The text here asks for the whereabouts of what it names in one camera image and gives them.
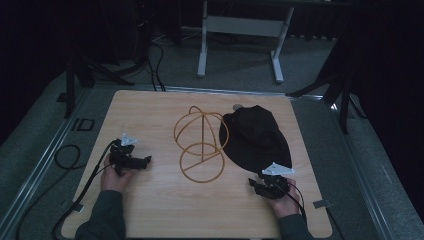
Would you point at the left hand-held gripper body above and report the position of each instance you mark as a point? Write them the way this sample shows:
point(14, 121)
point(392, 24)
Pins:
point(122, 155)

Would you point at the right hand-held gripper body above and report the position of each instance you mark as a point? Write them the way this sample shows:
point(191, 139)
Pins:
point(278, 183)

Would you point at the person's right hand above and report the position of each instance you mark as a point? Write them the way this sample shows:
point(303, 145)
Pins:
point(286, 203)

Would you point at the person's left hand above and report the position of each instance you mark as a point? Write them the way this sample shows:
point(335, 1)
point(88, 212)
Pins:
point(113, 178)

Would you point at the black bucket hat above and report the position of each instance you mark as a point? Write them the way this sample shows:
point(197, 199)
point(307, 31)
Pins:
point(256, 140)

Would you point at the grey tape piece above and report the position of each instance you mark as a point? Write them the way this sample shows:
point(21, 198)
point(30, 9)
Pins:
point(322, 204)

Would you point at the small grey round knob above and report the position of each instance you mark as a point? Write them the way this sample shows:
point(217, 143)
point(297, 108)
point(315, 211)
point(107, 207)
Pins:
point(237, 107)

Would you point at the black tripod stand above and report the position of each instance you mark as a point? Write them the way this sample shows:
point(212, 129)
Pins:
point(70, 83)
point(343, 100)

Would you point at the metal floor rail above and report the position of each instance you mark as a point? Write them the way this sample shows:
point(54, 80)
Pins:
point(40, 166)
point(360, 166)

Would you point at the white metal table frame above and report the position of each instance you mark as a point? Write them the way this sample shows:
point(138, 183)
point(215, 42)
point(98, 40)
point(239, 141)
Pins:
point(240, 26)

